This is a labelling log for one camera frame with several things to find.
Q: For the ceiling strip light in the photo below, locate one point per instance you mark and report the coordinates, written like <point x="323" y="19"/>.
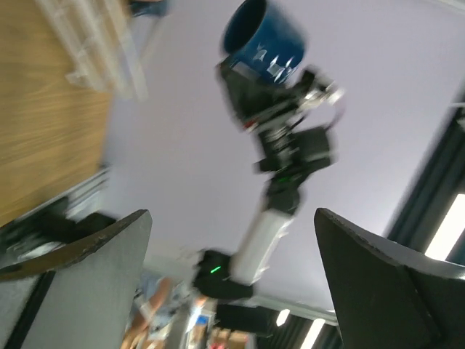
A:
<point x="449" y="231"/>

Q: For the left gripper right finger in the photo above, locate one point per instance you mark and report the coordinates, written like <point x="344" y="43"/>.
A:
<point x="386" y="295"/>

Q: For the large dark blue mug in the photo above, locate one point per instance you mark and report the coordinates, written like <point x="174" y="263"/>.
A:
<point x="263" y="37"/>

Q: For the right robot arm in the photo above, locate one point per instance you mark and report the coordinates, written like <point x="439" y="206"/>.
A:
<point x="292" y="124"/>

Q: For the white wire dish rack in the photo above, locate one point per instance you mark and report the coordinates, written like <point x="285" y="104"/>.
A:
<point x="97" y="37"/>

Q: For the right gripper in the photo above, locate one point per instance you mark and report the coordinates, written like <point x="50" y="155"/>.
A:
<point x="266" y="108"/>

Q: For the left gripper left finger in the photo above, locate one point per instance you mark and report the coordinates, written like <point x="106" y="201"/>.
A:
<point x="77" y="296"/>

